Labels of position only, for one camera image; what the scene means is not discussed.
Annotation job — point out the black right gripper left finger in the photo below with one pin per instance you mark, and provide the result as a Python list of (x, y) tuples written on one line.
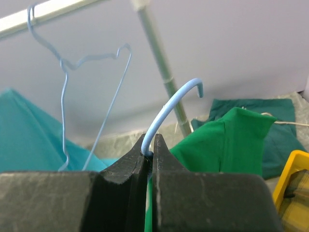
[(112, 200)]

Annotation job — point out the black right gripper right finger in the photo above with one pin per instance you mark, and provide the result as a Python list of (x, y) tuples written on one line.
[(185, 201)]

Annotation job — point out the green t shirt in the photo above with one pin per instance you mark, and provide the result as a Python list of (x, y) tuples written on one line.
[(232, 144)]

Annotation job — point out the blue wire hanger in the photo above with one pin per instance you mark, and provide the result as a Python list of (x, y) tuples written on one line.
[(165, 111), (67, 66)]

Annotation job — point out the turquoise t shirt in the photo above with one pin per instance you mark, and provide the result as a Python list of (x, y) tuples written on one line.
[(30, 139)]

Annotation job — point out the yellow plaid cloth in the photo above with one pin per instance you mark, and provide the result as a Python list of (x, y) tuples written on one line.
[(294, 208)]

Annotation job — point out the dark green pants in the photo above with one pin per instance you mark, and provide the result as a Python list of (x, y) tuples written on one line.
[(281, 139)]

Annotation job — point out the yellow plastic tray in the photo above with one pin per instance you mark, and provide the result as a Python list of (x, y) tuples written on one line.
[(297, 161)]

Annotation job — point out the white clothes rack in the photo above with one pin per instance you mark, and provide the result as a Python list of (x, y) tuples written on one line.
[(51, 9)]

